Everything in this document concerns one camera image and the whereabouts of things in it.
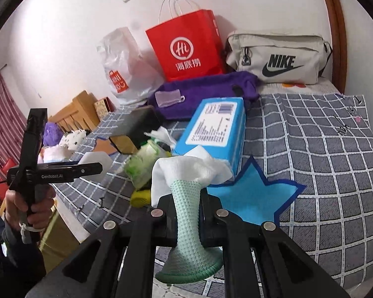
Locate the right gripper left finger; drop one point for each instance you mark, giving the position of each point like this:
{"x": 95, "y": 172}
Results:
{"x": 166, "y": 232}

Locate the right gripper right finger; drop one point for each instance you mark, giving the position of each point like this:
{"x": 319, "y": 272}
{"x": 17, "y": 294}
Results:
{"x": 211, "y": 232}

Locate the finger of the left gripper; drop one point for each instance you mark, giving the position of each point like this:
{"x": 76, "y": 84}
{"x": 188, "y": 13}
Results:
{"x": 87, "y": 169}

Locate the yellow Adidas pouch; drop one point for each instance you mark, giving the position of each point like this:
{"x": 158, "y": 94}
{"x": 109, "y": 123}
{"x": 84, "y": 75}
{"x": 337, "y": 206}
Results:
{"x": 140, "y": 198}

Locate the green white plastic packet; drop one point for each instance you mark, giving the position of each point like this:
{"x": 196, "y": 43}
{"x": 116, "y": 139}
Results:
{"x": 140, "y": 165}

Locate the white cloth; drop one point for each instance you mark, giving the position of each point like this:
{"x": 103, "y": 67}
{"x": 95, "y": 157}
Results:
{"x": 197, "y": 165}

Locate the person's left hand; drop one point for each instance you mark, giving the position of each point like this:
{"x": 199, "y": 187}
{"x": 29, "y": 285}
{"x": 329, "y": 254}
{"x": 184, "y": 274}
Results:
{"x": 41, "y": 211}

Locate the brown star felt patch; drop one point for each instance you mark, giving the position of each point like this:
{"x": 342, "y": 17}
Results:
{"x": 104, "y": 145}

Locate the white spotted plush toy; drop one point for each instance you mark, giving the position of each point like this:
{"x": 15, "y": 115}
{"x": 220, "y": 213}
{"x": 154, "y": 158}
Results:
{"x": 72, "y": 140}

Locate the purple plush toy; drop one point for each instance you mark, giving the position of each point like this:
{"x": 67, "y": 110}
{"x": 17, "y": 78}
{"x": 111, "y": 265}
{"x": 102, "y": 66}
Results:
{"x": 52, "y": 134}

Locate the blue star felt patch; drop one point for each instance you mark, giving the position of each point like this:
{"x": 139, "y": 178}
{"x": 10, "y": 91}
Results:
{"x": 254, "y": 198}

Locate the wooden bed headboard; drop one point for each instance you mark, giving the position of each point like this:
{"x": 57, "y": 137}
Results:
{"x": 80, "y": 114}

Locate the patterned brown box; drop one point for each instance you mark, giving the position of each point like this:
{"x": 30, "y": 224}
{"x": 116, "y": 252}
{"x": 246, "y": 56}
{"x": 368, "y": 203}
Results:
{"x": 103, "y": 107}

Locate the dark green tin box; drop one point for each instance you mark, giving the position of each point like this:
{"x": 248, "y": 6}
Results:
{"x": 131, "y": 133}

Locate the white Miniso plastic bag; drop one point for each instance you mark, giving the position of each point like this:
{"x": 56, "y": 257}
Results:
{"x": 130, "y": 77}

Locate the blue tissue pack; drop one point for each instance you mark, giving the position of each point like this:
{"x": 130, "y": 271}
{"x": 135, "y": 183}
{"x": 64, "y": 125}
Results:
{"x": 218, "y": 125}

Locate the purple fabric tray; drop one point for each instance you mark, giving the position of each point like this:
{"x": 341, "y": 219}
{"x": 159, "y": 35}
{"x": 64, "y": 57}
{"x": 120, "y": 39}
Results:
{"x": 237, "y": 84}

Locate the grey checked blanket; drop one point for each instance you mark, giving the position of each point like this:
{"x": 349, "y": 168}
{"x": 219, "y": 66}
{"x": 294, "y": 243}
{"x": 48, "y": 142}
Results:
{"x": 321, "y": 141}

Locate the red paper shopping bag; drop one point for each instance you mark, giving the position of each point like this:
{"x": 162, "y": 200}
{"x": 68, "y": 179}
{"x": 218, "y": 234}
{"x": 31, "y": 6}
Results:
{"x": 188, "y": 46}

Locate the beige Nike waist bag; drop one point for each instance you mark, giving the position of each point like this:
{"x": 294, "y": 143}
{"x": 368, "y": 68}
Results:
{"x": 278, "y": 58}

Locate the brown wooden door frame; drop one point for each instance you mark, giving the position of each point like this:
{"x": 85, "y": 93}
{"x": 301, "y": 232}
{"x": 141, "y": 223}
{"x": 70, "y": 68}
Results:
{"x": 339, "y": 43}

